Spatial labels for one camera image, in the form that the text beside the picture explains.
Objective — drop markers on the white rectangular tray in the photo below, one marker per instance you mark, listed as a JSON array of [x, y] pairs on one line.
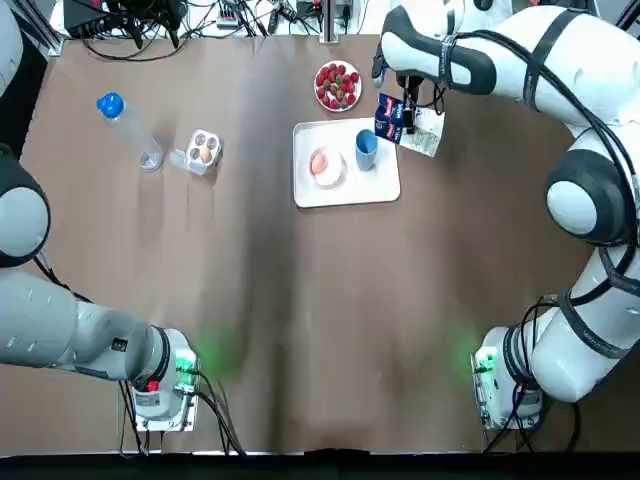
[[350, 192]]

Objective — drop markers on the red strawberries heap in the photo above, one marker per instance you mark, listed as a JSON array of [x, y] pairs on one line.
[[337, 85]]

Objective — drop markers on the clear bottle blue cap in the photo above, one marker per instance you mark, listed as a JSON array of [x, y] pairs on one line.
[[127, 130]]

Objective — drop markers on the brown egg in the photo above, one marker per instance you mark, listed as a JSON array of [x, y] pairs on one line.
[[204, 155], [320, 163]]

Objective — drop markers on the white round plate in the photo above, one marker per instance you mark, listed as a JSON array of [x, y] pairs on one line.
[[320, 102]]

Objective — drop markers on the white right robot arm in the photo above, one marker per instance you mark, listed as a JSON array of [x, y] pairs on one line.
[[575, 50]]

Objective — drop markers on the aluminium frame bar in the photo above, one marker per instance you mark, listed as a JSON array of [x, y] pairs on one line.
[[47, 32]]

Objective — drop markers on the aluminium profile post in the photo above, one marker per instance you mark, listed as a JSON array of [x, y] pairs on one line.
[[332, 20]]

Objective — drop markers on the black box red logo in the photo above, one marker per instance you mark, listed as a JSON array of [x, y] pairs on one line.
[[95, 20]]

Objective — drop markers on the pink plastic bowl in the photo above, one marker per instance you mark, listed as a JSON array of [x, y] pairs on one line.
[[335, 172]]

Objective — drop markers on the clear plastic egg carton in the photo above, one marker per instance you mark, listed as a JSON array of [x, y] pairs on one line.
[[197, 162]]

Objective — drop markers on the grey usb hub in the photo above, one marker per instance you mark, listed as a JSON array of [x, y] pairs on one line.
[[232, 17]]

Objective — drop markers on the blue white milk carton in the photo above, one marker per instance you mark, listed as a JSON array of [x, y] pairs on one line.
[[425, 132]]

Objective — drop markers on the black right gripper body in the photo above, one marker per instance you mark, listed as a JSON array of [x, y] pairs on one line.
[[414, 89]]

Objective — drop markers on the blue plastic cup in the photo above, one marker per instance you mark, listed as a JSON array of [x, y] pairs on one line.
[[366, 150]]

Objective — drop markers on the white side desk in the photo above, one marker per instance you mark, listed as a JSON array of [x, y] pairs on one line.
[[362, 22]]

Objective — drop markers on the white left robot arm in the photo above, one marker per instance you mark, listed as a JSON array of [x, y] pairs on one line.
[[50, 325]]

